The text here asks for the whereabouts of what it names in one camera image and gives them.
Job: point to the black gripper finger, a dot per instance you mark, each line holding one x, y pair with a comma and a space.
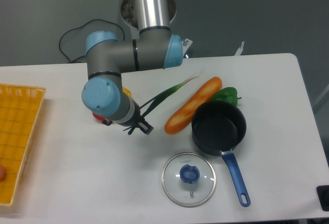
145, 127

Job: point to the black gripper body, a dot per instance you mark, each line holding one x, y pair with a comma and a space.
132, 117

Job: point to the green onion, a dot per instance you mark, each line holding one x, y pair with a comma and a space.
158, 99

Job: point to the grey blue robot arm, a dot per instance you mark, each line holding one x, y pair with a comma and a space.
108, 58

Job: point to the yellow bell pepper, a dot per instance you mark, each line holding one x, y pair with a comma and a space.
127, 92

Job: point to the orange bread loaf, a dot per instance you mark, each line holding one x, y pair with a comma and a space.
183, 116

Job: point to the glass lid blue knob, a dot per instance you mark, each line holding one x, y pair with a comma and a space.
188, 179

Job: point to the green bell pepper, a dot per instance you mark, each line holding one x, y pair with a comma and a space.
227, 94

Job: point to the yellow woven basket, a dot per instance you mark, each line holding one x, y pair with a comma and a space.
20, 107

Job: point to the black device at table edge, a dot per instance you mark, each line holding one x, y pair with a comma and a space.
323, 191

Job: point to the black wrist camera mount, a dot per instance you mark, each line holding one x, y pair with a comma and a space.
107, 122

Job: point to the black pot blue handle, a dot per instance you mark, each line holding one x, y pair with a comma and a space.
217, 128

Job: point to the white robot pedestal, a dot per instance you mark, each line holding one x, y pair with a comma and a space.
130, 18

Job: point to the white table clamp bracket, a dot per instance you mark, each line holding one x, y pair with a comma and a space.
240, 49

